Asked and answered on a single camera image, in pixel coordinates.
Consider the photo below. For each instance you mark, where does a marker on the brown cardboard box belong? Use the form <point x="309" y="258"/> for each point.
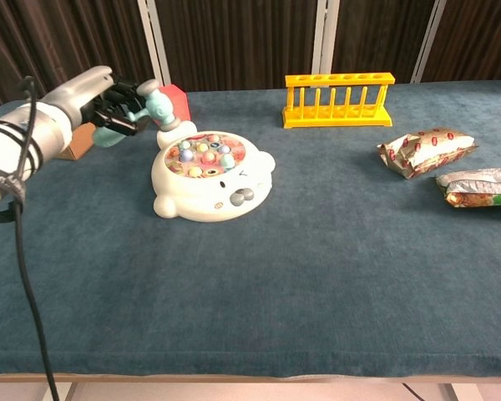
<point x="81" y="144"/>

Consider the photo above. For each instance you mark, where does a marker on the silver green snack bag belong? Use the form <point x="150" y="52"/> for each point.
<point x="480" y="188"/>

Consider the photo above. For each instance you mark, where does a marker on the white bear whack-a-mole toy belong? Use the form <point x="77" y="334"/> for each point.
<point x="200" y="196"/>

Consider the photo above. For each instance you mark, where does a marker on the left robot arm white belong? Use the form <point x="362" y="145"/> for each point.
<point x="8" y="142"/>

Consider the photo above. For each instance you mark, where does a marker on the yellow test tube rack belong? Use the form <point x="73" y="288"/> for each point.
<point x="338" y="118"/>

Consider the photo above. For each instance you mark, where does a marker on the silver red snack bag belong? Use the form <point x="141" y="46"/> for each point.
<point x="421" y="152"/>

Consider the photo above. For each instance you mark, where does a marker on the dark brown curtain panel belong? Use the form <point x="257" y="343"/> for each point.
<point x="67" y="33"/>
<point x="484" y="37"/>
<point x="234" y="42"/>
<point x="380" y="33"/>

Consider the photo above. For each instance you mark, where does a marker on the light blue toy hammer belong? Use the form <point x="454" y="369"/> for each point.
<point x="160" y="106"/>

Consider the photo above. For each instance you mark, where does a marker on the white partition post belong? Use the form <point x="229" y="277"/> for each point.
<point x="428" y="37"/>
<point x="325" y="37"/>
<point x="154" y="42"/>

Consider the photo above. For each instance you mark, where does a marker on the red cube block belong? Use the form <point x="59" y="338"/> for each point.
<point x="177" y="102"/>

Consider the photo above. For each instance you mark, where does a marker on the blue table cloth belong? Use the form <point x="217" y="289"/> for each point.
<point x="275" y="284"/>

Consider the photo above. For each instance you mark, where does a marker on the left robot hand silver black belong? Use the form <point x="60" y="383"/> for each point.
<point x="79" y="89"/>

